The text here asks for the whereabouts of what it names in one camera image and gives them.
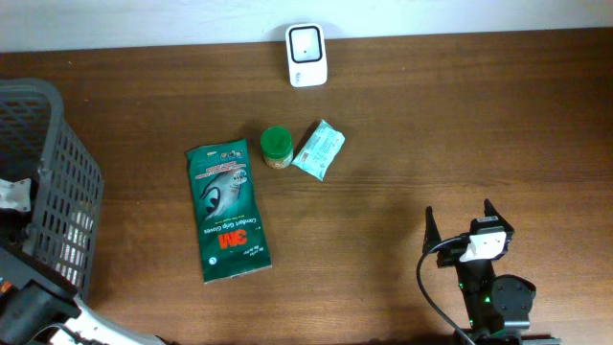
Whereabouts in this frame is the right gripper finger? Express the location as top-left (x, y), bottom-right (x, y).
top-left (484, 198), bottom-right (500, 218)
top-left (422, 206), bottom-right (442, 254)

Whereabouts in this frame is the mint green tissue pack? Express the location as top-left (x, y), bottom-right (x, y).
top-left (292, 120), bottom-right (345, 181)

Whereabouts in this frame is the green lid jar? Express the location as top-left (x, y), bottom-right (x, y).
top-left (261, 126), bottom-right (294, 169)

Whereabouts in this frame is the green 3M gloves packet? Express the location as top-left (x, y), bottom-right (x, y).
top-left (186, 140), bottom-right (272, 284)

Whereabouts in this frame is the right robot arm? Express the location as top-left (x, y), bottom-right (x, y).
top-left (416, 199), bottom-right (562, 345)

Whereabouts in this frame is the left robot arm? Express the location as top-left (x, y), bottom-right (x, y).
top-left (1, 210), bottom-right (168, 344)

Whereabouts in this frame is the white barcode scanner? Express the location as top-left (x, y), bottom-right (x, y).
top-left (285, 23), bottom-right (328, 88)

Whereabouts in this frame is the grey plastic mesh basket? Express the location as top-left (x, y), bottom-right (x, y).
top-left (1, 79), bottom-right (104, 301)

